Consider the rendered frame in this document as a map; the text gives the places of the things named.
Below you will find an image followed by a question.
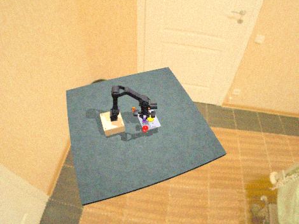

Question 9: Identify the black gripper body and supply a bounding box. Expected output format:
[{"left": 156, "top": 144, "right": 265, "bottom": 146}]
[{"left": 134, "top": 109, "right": 156, "bottom": 118}]

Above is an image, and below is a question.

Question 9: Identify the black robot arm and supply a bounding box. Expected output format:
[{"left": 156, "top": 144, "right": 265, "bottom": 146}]
[{"left": 109, "top": 85, "right": 157, "bottom": 122}]

